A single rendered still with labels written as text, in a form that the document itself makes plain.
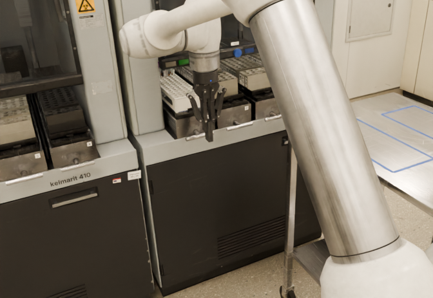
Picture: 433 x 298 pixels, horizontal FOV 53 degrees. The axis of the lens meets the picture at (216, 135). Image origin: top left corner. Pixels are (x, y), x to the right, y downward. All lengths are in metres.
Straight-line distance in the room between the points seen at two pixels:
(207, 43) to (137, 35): 0.21
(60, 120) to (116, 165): 0.22
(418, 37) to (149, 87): 2.64
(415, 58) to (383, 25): 0.39
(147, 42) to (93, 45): 0.30
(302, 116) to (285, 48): 0.10
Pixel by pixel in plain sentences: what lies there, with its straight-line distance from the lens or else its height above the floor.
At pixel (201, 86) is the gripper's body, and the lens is 1.31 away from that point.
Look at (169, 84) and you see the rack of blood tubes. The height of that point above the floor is 0.86.
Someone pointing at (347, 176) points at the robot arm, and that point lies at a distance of 0.62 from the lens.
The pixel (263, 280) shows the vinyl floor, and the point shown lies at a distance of 1.99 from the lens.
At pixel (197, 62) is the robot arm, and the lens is 1.27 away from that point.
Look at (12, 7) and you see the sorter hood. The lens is 1.36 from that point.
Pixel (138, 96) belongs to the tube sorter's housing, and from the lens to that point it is 1.49.
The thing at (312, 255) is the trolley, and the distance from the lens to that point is 1.70.
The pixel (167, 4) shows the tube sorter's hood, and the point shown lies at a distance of 1.44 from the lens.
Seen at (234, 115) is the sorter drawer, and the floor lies 0.77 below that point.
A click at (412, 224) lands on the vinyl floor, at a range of 2.42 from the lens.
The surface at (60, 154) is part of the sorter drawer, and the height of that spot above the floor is 0.78.
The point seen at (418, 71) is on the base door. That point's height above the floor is 0.28.
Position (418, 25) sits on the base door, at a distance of 3.74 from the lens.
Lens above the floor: 1.40
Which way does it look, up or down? 26 degrees down
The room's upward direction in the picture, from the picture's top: 3 degrees counter-clockwise
